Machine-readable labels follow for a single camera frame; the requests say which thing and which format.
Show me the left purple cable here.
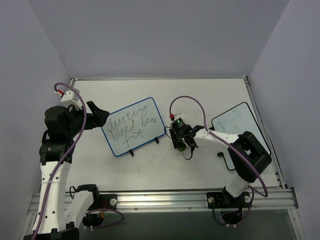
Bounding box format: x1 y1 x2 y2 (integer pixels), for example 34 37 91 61
31 82 125 240

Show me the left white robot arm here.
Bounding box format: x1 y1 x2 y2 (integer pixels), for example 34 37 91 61
24 101 109 240

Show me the green whiteboard eraser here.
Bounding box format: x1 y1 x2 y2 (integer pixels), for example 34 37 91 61
178 146 187 152

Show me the aluminium mounting rail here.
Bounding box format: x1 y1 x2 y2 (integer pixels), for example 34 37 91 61
26 187 299 216

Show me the purple cable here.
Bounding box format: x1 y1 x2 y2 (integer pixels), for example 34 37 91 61
31 82 125 240
168 95 269 198

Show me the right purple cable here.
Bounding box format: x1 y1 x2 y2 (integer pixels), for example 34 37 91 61
168 95 269 198

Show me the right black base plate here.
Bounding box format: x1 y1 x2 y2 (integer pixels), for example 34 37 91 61
206 190 251 209

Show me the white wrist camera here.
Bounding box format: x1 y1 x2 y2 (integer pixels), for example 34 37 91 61
169 112 185 122
60 90 82 110

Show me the black framed whiteboard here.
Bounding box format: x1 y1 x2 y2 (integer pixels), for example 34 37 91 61
211 101 272 172

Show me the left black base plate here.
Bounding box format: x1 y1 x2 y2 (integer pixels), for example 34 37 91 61
96 193 118 210

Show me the black whiteboard foot right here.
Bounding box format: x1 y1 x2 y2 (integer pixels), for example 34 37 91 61
154 137 160 144

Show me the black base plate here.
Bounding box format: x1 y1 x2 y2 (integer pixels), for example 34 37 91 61
206 190 251 209
96 193 118 210

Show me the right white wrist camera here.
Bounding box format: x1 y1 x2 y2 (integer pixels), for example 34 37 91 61
169 112 185 122

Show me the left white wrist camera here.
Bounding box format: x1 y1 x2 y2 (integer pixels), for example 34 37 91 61
60 90 82 110

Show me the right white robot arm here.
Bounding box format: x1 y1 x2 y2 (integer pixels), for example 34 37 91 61
170 118 272 207

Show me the blue framed whiteboard with writing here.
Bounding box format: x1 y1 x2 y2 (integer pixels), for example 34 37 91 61
102 97 166 157

